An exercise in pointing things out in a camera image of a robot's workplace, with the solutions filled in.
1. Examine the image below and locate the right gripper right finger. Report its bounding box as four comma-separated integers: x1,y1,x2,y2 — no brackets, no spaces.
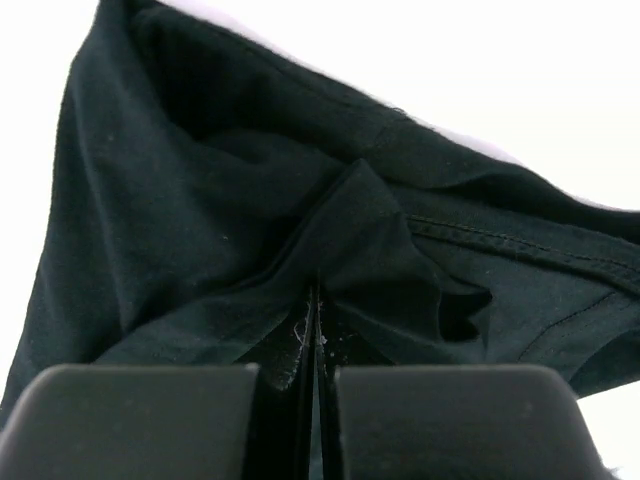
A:
315,284,612,479

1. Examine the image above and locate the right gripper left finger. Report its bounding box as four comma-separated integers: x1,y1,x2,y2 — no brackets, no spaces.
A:
1,292,314,480

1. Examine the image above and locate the black t shirt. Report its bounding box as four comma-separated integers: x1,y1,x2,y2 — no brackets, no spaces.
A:
1,1,639,417

